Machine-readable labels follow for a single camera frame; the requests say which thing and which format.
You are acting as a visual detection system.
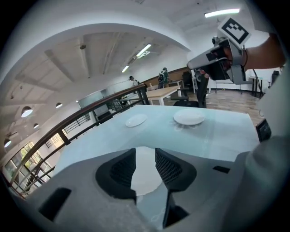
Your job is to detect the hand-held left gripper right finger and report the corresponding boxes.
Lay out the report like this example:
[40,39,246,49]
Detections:
[155,148,197,228]

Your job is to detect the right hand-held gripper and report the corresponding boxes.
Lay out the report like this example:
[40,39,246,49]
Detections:
[187,17,252,86]

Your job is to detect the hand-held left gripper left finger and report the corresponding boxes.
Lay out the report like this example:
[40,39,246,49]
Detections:
[95,148,137,204]

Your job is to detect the small white plate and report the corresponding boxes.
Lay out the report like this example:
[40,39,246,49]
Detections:
[125,113,148,127]

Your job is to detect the large white plate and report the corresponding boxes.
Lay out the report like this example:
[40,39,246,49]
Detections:
[173,108,205,126]

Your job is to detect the person's right forearm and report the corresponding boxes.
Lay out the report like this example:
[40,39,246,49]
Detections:
[243,33,286,71]

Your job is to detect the person's right hand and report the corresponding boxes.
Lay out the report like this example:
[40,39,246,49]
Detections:
[222,46,232,67]

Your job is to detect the white desk black legs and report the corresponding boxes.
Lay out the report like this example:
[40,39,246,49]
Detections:
[248,75,271,98]

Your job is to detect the dark wooden handrail railing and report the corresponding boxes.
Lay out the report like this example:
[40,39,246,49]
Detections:
[0,83,149,193]

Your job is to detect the black stand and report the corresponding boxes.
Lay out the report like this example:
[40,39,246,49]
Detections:
[195,69,210,109]

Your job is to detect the black office chair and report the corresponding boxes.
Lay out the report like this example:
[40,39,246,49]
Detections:
[170,87,198,107]

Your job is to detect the wooden table white legs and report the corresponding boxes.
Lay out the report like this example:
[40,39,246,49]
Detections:
[145,85,182,106]

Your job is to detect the person's white shirt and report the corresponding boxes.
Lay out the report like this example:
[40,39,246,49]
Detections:
[223,68,290,232]

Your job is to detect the black box device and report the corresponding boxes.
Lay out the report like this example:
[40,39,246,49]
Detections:
[256,118,272,142]

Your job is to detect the window with dark frame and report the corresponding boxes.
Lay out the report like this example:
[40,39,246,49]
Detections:
[3,141,45,194]

